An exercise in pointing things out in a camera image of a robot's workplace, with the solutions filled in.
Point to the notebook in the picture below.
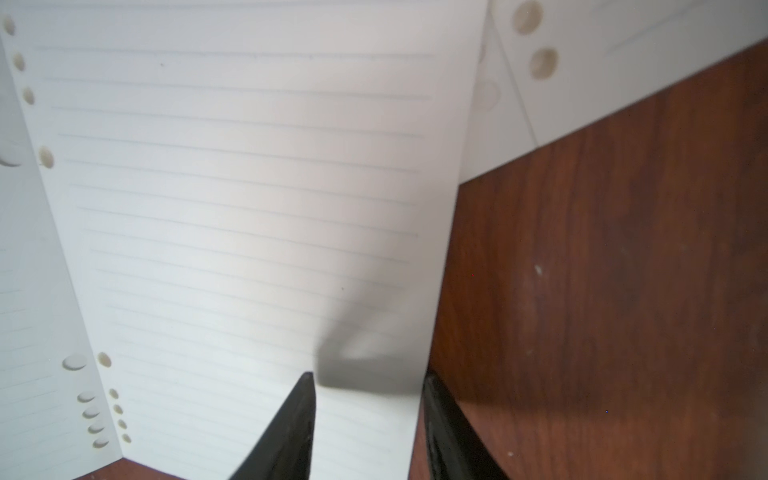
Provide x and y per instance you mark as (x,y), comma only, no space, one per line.
(549,68)
(201,201)

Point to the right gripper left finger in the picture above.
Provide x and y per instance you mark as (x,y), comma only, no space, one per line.
(284,450)

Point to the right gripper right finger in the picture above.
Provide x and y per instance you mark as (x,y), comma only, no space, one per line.
(454,449)

